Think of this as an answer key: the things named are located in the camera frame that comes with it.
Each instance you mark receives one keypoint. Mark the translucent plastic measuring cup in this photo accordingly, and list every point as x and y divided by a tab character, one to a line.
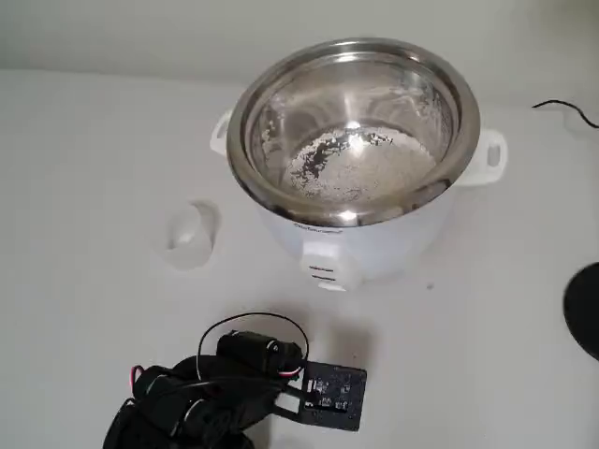
187	248

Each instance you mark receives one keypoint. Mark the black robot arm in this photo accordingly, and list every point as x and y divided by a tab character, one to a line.
164	411

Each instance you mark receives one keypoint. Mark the white electric rice cooker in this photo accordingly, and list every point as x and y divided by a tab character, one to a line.
398	243

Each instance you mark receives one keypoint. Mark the white rice grains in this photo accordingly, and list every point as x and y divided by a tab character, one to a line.
374	163

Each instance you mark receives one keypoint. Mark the stainless steel inner pot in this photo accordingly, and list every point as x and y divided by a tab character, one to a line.
327	93

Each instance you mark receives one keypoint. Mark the black round disc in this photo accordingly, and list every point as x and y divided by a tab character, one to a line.
587	308

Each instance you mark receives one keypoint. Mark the black wrist camera board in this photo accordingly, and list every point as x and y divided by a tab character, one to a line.
337	397

